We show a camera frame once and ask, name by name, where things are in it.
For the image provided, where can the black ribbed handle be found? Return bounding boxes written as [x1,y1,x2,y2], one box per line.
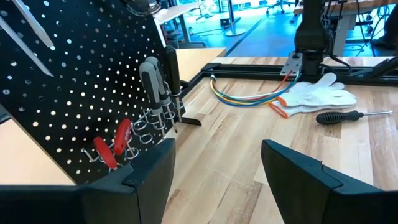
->
[315,110,394,126]

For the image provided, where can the smooth black-handled screwdriver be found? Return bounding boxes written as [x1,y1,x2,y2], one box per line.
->
[164,45,184,124]

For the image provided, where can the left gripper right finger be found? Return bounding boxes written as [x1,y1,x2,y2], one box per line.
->
[261,139,398,224]

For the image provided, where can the black aluminium rig frame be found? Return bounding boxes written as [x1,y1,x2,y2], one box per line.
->
[178,62,398,97]

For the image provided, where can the red clear-handled screwdriver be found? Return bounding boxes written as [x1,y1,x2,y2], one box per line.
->
[0,16,55,78]

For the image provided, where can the round-base pole stand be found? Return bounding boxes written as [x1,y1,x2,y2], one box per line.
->
[223,0,247,37]

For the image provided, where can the coloured wire bundle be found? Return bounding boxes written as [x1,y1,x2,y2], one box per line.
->
[208,70,302,108]

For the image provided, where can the silver metal mounting plate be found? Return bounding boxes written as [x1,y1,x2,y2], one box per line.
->
[279,51,304,77]

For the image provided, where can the grey-black nut driver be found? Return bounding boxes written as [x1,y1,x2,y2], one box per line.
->
[139,61,167,139]

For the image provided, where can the wire ring tool rack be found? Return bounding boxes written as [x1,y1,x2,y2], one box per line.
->
[81,105,187,166]

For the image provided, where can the background wood desk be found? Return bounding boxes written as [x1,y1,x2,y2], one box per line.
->
[154,1,205,49]

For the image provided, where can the black-framed safety glasses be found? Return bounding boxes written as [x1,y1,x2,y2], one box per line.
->
[123,0,163,18]

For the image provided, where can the blue clear-handled screwdriver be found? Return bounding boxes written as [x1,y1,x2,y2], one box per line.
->
[11,0,55,49]

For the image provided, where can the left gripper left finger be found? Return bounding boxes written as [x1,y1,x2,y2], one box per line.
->
[0,138,177,224]

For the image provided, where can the grey-black handled screwdriver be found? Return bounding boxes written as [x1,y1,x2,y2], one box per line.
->
[145,55,178,134]

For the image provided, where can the white work glove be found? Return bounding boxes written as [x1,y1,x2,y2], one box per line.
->
[269,72,358,119]

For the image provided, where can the black metal pegboard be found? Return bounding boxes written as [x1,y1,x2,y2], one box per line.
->
[0,0,203,187]

